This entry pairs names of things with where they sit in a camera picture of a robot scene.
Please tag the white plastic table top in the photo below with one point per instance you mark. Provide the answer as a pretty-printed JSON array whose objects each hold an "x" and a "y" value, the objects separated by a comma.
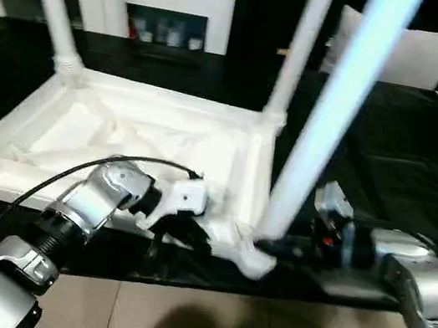
[{"x": 124, "y": 126}]

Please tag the white plastic table leg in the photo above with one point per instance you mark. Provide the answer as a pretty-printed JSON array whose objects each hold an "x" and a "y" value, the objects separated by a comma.
[
  {"x": 303, "y": 47},
  {"x": 56, "y": 3},
  {"x": 340, "y": 100}
]

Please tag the black mat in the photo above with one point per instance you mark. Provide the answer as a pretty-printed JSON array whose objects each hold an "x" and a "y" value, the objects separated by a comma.
[{"x": 406, "y": 163}]

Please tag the grey pillow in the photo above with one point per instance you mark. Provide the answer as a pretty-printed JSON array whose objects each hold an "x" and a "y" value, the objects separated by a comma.
[{"x": 412, "y": 53}]

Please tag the black cabinet with gold label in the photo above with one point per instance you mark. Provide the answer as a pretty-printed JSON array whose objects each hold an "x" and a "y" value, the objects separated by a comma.
[{"x": 271, "y": 12}]

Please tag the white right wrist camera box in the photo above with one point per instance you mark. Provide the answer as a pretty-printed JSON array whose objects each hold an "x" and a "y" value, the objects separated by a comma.
[{"x": 334, "y": 205}]

